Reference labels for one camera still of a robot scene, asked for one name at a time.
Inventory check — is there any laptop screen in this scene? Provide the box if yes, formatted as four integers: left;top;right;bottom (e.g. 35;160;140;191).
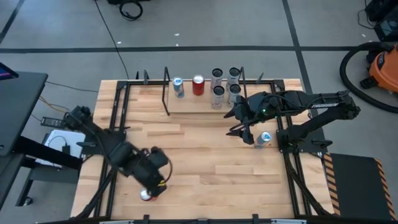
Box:
0;61;19;81

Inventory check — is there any white strip on frame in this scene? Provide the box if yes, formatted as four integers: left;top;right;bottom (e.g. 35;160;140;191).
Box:
99;219;135;224
270;219;308;224

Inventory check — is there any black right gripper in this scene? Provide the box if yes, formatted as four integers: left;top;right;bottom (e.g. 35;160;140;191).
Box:
223;93;261;146

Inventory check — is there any silver blue Red Bull can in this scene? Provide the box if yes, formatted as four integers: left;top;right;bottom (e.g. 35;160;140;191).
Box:
254;130;273;149
172;76;185;98

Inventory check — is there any yellow cable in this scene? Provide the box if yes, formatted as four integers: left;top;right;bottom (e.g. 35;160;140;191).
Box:
39;95;71;114

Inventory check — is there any white Celsius can red band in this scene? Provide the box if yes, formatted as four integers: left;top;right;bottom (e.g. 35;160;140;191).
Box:
210;68;224;91

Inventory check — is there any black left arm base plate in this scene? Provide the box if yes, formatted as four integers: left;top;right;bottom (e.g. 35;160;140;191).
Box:
76;130;127;156

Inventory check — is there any black equipment case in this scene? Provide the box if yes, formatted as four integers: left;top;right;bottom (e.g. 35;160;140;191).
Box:
365;0;398;42

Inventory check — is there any black aluminium rig frame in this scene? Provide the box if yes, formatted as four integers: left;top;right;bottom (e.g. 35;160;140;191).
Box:
74;77;335;224

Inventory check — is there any coiled black cable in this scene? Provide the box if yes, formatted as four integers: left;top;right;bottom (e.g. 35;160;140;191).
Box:
119;0;144;22

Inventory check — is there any white Celsius Arctic can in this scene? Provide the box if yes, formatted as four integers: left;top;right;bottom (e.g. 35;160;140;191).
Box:
226;67;241;90

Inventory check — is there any red soda can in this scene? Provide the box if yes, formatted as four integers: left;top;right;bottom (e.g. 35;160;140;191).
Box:
192;74;205;96
139;187;156;202

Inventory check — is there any orange shop vacuum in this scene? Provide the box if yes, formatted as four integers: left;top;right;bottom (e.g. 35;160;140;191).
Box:
338;41;398;114
368;43;398;94

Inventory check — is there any black hazard striped mat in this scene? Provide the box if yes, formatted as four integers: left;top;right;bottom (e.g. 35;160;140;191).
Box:
322;152;397;222

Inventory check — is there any black desk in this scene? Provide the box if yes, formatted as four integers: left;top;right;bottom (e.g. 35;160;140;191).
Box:
0;70;83;212

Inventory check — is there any black power adapter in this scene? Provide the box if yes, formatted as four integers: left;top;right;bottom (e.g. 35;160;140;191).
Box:
40;116;66;128

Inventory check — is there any white flat box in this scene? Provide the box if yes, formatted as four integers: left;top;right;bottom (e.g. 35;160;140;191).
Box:
35;129;87;169

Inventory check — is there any white Celsius can blue band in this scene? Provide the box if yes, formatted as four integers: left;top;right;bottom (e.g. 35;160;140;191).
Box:
226;83;242;108

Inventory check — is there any long black floor cable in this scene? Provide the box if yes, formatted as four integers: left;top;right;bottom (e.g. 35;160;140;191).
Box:
93;0;130;80

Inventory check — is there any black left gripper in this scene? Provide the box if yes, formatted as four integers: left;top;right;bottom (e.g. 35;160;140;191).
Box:
138;147;171;198

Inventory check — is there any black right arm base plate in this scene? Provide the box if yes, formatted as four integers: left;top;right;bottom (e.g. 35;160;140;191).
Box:
276;129;333;154

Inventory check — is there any wooden shelf with black legs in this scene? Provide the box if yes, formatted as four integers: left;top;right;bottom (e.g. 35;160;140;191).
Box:
161;66;249;117

